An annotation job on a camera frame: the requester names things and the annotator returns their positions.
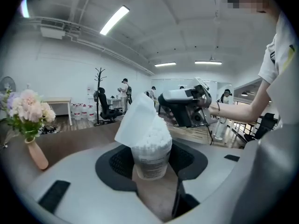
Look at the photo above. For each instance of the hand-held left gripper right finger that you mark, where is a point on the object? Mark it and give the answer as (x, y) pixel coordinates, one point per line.
(222, 178)

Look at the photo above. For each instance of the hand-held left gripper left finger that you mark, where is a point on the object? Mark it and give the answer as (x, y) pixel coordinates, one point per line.
(88, 190)

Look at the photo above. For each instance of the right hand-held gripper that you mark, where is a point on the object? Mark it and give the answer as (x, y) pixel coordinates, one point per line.
(201, 106)

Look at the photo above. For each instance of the person's right forearm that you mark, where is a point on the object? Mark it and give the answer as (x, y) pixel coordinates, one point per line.
(233, 112)

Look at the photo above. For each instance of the ceiling light panel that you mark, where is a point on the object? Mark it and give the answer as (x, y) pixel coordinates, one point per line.
(208, 62)
(24, 8)
(165, 64)
(114, 20)

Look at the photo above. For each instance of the black wrist band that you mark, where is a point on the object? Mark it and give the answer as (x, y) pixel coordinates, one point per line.
(218, 107)

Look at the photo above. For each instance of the white desk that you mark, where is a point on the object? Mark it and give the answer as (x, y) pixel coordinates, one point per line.
(114, 100)

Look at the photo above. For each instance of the pink vase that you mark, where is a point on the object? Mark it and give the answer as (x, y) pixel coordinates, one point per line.
(37, 154)

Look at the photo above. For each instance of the black office chair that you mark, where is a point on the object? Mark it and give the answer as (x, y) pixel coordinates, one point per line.
(264, 127)
(108, 108)

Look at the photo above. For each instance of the pile of shoes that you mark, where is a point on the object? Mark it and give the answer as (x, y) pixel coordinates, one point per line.
(49, 129)

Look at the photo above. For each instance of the black coat rack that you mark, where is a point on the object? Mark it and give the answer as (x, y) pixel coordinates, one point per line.
(100, 94)

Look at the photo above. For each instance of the group of water jugs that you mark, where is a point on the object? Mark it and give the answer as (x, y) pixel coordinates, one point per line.
(81, 112)

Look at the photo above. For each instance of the white ceiling pipe run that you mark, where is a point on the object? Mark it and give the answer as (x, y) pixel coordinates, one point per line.
(105, 48)

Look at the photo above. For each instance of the light wooden table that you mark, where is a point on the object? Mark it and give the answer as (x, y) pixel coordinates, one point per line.
(58, 100)

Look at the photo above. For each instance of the pastel flower bouquet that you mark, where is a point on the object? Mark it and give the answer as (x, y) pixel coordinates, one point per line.
(28, 108)

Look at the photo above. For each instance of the person's white shirt torso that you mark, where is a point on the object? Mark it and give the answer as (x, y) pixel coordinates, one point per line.
(278, 48)

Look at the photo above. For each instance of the black standing fan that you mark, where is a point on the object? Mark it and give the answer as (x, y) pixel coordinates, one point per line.
(8, 84)

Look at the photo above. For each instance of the white air conditioner unit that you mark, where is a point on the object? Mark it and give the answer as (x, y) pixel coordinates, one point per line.
(52, 30)

